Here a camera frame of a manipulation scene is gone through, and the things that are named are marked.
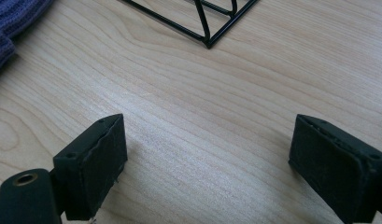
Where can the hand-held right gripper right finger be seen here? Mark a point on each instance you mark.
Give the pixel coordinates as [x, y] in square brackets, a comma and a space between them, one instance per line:
[332, 165]

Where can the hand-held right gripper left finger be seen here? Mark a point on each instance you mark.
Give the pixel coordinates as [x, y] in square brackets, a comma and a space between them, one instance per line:
[95, 168]

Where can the purple knitted cloth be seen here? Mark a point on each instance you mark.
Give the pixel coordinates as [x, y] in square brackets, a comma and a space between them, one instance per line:
[6, 25]

